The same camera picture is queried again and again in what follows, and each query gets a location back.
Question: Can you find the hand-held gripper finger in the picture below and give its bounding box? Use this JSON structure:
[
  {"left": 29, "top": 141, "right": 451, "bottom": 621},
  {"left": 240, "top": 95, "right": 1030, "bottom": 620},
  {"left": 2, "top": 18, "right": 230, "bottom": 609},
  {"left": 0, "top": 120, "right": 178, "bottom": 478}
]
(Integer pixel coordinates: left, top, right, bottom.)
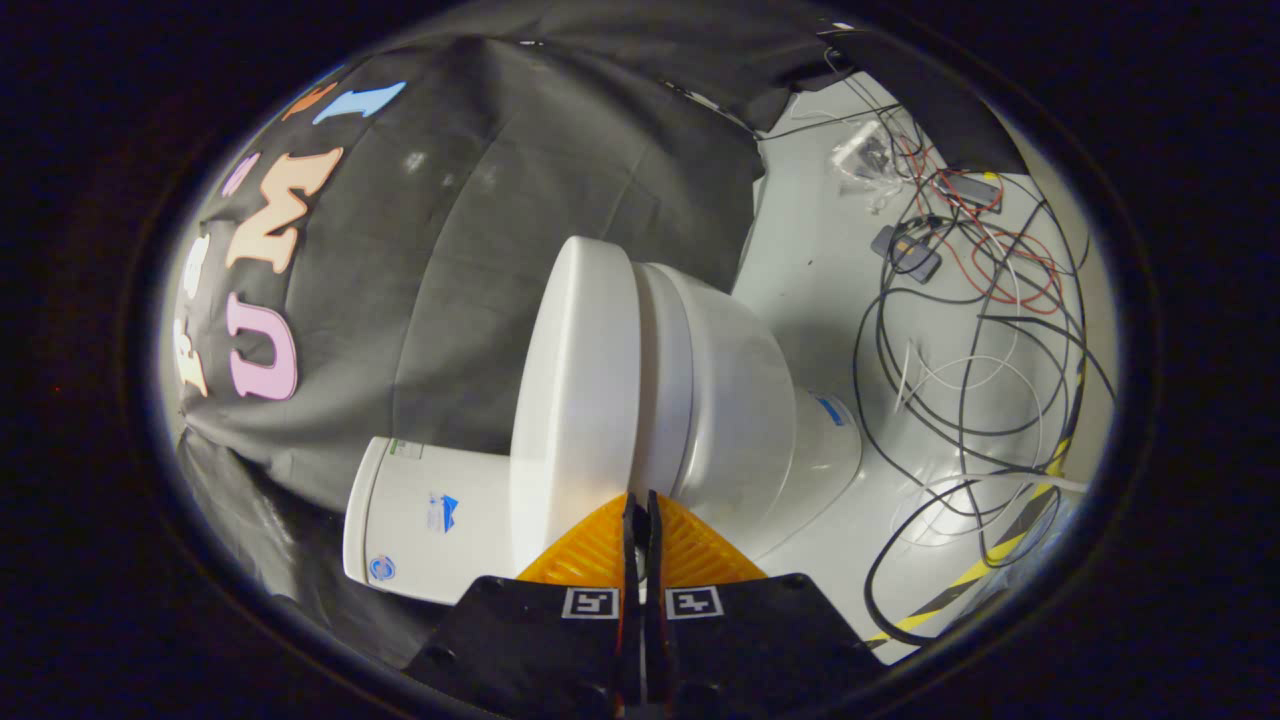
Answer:
[
  {"left": 400, "top": 490, "right": 641, "bottom": 720},
  {"left": 645, "top": 490, "right": 891, "bottom": 720}
]

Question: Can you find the white toilet lid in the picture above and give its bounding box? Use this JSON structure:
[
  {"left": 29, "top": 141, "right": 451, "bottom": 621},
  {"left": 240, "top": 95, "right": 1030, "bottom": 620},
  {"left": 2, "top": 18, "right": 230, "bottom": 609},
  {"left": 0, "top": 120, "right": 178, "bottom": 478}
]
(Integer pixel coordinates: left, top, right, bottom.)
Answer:
[{"left": 508, "top": 236, "right": 641, "bottom": 576}]

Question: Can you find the white toilet with tank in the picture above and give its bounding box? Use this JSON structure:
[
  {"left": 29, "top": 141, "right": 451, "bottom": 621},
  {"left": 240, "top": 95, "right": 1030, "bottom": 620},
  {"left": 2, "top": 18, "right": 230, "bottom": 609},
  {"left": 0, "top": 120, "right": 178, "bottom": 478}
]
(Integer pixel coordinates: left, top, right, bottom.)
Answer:
[{"left": 342, "top": 262, "right": 863, "bottom": 607}]

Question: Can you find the yellow black floor tape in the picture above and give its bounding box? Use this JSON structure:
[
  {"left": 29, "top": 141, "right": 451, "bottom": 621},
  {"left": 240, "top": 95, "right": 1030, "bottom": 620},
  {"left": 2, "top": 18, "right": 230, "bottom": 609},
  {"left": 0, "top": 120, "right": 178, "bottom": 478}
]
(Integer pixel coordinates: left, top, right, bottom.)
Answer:
[{"left": 868, "top": 435, "right": 1073, "bottom": 646}]

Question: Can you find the black backdrop cloth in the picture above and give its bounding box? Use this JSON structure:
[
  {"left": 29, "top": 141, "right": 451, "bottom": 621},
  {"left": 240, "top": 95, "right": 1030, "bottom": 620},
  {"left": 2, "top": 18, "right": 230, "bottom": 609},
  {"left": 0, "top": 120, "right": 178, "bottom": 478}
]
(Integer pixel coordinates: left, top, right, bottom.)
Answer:
[{"left": 160, "top": 0, "right": 1031, "bottom": 671}]

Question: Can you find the dark grey power adapter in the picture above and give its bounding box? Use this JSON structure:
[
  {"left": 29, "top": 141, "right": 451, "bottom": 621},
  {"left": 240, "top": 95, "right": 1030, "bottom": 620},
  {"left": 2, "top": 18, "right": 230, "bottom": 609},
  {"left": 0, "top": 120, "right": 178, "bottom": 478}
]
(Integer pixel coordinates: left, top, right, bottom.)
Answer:
[{"left": 870, "top": 222, "right": 943, "bottom": 285}]

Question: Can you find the clear plastic bag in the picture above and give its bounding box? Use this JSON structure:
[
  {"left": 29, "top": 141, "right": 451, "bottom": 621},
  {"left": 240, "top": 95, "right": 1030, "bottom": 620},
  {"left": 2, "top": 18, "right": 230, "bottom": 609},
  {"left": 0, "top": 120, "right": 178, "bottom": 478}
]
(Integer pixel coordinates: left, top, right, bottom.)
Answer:
[{"left": 828, "top": 120, "right": 906, "bottom": 213}]

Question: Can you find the small grey electronic module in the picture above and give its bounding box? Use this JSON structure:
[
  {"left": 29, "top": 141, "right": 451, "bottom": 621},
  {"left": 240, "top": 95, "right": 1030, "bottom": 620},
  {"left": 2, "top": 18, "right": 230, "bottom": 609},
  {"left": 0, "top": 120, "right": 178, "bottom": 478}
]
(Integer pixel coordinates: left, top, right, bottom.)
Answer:
[{"left": 935, "top": 170, "right": 1003, "bottom": 211}]

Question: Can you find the tangle of cables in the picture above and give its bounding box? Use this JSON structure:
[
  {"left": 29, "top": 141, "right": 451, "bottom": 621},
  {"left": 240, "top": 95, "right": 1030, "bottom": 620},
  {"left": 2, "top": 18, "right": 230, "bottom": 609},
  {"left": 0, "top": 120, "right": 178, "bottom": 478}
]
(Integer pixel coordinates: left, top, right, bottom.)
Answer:
[{"left": 760, "top": 50, "right": 1116, "bottom": 649}]

